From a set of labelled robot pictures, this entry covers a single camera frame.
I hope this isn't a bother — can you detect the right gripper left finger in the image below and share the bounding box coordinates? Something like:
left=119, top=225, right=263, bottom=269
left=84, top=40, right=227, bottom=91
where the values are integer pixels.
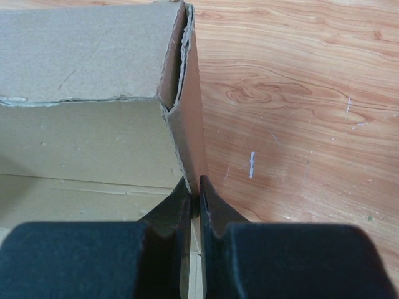
left=1, top=180, right=191, bottom=298

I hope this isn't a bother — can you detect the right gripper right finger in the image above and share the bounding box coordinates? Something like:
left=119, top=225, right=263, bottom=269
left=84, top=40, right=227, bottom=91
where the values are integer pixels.
left=199, top=176, right=396, bottom=298

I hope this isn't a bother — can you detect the brown cardboard box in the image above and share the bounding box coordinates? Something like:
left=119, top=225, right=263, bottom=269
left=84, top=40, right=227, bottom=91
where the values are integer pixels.
left=0, top=0, right=209, bottom=299

